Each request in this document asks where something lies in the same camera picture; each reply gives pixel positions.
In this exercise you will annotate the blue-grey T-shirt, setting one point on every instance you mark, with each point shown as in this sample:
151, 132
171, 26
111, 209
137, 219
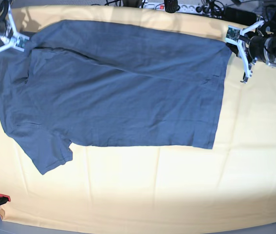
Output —
110, 85

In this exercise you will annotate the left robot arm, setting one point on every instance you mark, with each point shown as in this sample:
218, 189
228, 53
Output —
268, 28

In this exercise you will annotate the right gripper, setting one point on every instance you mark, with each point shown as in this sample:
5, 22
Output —
9, 44

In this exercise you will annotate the yellow table cloth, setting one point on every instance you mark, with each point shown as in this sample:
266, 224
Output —
159, 190

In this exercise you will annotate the black power adapter brick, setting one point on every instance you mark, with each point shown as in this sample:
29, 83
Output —
239, 16

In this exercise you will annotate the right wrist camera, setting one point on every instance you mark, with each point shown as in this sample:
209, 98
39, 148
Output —
20, 42

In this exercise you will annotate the white power strip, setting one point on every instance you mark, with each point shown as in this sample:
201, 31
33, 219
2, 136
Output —
182, 8

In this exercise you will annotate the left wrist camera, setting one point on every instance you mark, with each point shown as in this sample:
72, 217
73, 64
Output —
233, 34

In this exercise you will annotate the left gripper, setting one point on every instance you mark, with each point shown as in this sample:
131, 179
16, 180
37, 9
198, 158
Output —
256, 49

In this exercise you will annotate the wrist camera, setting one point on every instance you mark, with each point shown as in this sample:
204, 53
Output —
20, 42
233, 34

